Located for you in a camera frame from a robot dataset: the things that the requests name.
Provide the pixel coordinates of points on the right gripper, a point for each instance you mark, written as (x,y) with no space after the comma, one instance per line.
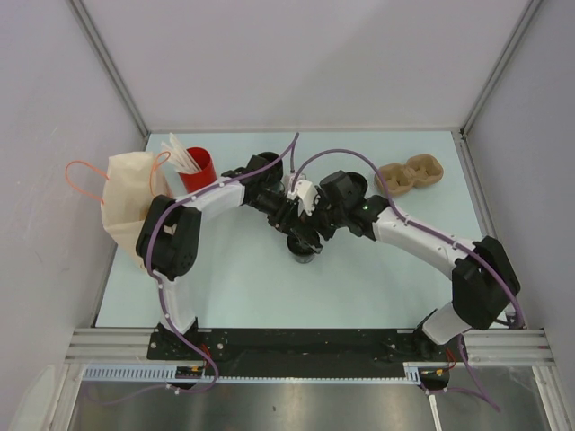
(305,233)

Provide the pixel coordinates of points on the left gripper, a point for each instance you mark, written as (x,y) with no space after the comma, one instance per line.
(286,215)

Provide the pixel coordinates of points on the black cup lid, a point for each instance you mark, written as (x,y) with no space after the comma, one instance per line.
(301,247)

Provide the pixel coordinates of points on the black ribbed cup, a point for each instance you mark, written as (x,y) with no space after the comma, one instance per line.
(274,168)
(357,188)

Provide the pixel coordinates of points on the translucent bag with orange handles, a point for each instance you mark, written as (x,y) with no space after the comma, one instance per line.
(132,181)

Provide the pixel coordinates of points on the translucent dark single cup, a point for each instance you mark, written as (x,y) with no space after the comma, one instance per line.
(303,258)

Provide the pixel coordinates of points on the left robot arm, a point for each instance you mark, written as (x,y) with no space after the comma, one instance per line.
(168,242)

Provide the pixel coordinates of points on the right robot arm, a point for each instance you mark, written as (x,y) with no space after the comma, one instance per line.
(483,281)

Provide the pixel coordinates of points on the red cylindrical straw holder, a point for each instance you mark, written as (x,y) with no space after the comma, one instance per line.
(205,176)

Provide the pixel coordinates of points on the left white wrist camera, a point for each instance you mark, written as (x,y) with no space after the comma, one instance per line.
(289,182)

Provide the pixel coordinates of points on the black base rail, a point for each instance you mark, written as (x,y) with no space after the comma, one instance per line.
(338,354)

